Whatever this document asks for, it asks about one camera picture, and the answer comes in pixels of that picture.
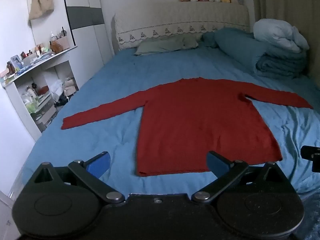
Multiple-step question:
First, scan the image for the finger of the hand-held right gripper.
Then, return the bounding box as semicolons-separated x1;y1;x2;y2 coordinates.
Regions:
301;145;320;173

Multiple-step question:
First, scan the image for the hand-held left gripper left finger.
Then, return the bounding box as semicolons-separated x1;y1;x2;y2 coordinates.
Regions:
34;151;125;204

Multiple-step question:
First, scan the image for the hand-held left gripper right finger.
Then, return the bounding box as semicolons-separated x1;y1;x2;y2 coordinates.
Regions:
191;151;288;203

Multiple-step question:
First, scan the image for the red knit sweater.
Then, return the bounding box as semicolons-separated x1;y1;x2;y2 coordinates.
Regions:
61;77;314;177

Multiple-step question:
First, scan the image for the bed with blue sheet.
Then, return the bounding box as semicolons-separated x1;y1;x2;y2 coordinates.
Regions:
21;46;320;240

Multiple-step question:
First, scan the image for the beige cloth bag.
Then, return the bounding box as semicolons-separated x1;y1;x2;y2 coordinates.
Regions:
64;77;78;97

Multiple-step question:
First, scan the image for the white plastic bag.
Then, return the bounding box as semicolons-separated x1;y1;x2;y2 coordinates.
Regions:
49;79;63;101

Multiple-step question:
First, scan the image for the white shelf unit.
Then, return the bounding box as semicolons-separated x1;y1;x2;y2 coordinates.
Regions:
1;45;80;140

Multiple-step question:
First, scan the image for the folded blue duvet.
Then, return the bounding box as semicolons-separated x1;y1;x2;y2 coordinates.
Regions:
201;27;308;79

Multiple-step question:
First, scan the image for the brown box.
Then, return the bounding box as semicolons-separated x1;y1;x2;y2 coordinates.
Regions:
54;36;70;53

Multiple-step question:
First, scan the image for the pale blue duvet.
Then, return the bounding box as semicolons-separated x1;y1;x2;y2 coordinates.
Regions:
253;18;310;53

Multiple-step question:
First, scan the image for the cluster of bottles and boxes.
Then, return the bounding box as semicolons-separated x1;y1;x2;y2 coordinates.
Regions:
0;44;54;82

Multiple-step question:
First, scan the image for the grey-green pillow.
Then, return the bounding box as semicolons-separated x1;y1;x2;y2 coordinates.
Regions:
134;34;199;56

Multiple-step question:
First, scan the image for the white and grey wardrobe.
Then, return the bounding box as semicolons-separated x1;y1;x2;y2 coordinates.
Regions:
61;0;113;67

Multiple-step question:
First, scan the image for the white lace headboard cover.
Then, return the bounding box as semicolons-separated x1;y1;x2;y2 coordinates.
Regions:
114;1;250;50

